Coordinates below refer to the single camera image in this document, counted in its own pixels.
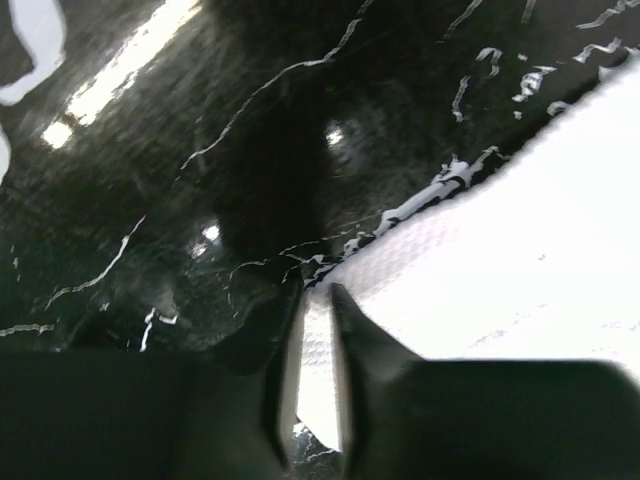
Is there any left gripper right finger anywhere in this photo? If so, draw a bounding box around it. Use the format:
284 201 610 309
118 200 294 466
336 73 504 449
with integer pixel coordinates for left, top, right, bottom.
330 284 639 479

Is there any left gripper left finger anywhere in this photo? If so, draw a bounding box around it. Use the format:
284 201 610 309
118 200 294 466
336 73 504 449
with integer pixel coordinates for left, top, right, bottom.
1 280 304 479

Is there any large white towel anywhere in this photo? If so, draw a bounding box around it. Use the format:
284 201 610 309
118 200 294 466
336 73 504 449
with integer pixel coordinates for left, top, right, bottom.
297 63 639 449

